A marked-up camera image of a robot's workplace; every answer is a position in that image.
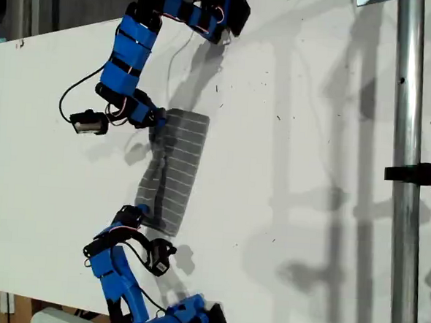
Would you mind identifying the grey striped towel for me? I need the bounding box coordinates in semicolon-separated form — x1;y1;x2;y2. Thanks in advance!
132;105;211;239

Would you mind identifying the white box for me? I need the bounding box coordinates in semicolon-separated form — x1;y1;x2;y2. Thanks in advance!
29;305;114;323

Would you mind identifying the wooden table leg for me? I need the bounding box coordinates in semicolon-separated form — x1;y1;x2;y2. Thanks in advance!
0;290;36;323

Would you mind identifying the black clamp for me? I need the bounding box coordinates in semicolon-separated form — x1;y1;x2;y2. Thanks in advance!
383;151;431;194

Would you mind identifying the short black camera stalk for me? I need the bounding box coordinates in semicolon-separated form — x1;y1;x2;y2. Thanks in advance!
121;229;154;252

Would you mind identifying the black camera box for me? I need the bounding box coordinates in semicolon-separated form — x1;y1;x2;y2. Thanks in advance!
68;107;110;137
145;237;178;278

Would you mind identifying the thin white cable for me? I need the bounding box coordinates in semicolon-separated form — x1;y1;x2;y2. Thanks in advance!
167;30;196;95

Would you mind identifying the black camera cable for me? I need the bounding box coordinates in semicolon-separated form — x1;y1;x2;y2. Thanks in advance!
58;58;109;125
118;240;172;313

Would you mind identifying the grey metal frame bar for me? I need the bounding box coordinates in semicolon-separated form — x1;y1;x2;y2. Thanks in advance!
26;0;42;37

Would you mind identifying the steel post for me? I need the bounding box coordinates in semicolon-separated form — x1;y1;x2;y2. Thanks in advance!
377;0;431;323

